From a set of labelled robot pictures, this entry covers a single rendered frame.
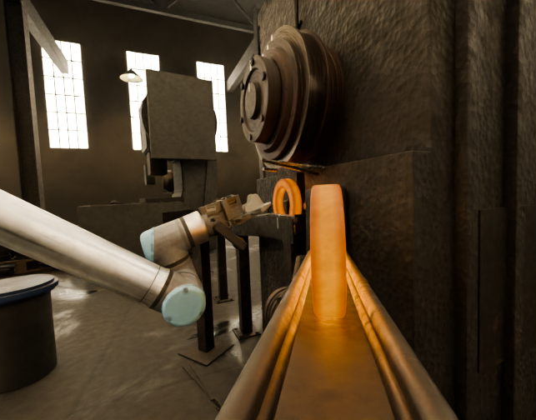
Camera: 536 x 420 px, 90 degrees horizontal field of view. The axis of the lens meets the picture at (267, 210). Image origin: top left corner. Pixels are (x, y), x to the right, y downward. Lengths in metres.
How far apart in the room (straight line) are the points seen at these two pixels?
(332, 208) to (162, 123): 3.36
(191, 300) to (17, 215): 0.35
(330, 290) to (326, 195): 0.10
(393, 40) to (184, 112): 3.06
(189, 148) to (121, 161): 7.58
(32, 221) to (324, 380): 0.56
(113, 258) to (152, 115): 3.04
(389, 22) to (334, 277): 0.73
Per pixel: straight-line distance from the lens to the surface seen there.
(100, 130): 11.27
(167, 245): 0.73
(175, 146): 3.54
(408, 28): 0.82
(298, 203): 0.92
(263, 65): 0.93
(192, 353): 1.57
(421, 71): 0.76
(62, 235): 0.63
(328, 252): 0.26
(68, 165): 11.26
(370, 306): 0.21
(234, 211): 0.77
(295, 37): 0.96
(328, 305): 0.29
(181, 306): 0.62
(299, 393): 0.21
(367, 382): 0.23
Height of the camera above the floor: 0.79
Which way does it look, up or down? 3 degrees down
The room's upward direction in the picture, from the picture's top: 2 degrees counter-clockwise
